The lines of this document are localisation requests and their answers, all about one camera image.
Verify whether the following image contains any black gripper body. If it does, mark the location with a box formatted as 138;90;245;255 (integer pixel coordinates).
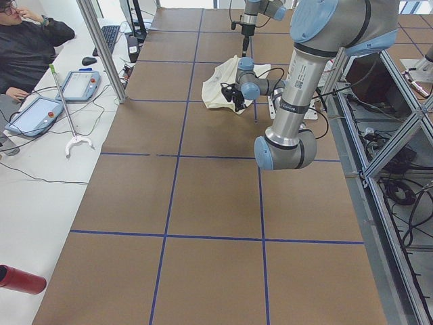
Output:
231;21;256;47
220;83;245;108

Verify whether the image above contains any cream long-sleeve cat shirt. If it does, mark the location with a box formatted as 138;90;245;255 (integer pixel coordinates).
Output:
202;56;275;112

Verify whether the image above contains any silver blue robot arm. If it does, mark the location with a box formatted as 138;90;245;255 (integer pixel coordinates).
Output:
221;0;399;170
229;0;287;57

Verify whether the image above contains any black power adapter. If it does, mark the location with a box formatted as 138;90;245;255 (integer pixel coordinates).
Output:
126;36;140;63

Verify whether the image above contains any black keyboard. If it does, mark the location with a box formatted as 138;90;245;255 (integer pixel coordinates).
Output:
101;25;120;54

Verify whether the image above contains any black computer mouse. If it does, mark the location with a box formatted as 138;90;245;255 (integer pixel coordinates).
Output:
81;57;97;66

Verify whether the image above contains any far blue teach pendant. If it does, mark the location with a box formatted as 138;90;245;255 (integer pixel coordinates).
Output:
61;70;101;103

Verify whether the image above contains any blue teach pendant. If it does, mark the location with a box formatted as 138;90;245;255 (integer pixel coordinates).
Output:
61;70;101;103
5;96;64;137

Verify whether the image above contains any reacher grabber stick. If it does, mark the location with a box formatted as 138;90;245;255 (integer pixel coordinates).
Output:
49;64;94;159

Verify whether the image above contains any near blue teach pendant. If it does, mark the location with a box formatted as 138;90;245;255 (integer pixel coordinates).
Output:
5;96;64;137

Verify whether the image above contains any person in black sweater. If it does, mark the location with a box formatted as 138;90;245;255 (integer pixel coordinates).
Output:
1;1;75;102

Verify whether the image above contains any red cylinder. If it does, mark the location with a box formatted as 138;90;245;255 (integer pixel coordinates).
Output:
1;265;47;295

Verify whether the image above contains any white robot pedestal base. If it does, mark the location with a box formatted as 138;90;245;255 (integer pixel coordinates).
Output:
267;89;318;120

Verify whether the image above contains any aluminium frame post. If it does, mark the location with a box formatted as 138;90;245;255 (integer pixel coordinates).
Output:
76;0;127;104

